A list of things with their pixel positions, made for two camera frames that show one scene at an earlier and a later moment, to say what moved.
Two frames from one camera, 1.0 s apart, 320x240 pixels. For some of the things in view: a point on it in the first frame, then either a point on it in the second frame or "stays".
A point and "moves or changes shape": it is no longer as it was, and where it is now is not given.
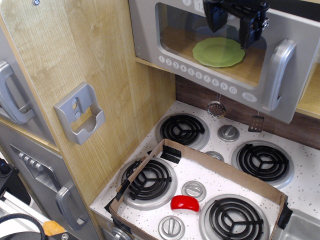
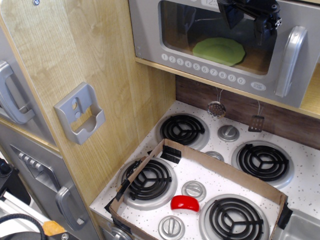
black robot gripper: (251, 27) to (267, 20)
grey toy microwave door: (277, 73) moves or changes shape
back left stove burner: (188, 129) stays
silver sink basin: (300, 226) stays
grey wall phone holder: (81, 114) stays
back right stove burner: (267, 159) stays
